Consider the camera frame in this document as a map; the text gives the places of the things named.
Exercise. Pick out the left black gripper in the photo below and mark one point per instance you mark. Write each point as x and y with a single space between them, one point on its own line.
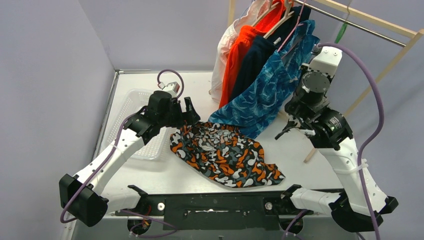
180 112

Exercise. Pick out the white plastic basket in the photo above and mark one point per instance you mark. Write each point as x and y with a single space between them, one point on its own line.
132 103

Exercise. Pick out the camouflage orange black shorts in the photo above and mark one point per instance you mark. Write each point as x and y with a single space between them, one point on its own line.
224 155

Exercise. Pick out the green hanger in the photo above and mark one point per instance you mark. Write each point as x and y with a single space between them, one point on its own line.
344 26

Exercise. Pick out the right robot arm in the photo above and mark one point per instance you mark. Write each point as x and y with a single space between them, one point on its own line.
360 198

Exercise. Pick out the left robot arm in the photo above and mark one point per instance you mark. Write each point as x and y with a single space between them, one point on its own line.
83 196

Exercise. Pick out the blue patterned shorts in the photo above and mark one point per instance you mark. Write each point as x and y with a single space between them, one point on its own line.
257 107

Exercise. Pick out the white shorts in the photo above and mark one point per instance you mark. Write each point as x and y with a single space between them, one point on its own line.
252 13

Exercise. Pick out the wooden hanger orange shorts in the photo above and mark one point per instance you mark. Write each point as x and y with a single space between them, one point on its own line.
272 4

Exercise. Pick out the wooden hanger navy shorts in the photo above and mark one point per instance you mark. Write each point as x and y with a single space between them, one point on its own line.
286 16

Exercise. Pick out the pink hanger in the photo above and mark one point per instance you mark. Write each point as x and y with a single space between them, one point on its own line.
294 27

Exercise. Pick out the metal rack rod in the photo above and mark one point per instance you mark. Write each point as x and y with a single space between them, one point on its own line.
363 16

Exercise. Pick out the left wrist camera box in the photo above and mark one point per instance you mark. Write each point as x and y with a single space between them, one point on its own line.
172 88

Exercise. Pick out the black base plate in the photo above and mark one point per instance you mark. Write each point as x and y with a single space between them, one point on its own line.
217 211

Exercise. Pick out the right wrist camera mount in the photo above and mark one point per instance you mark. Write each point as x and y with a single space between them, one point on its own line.
326 62

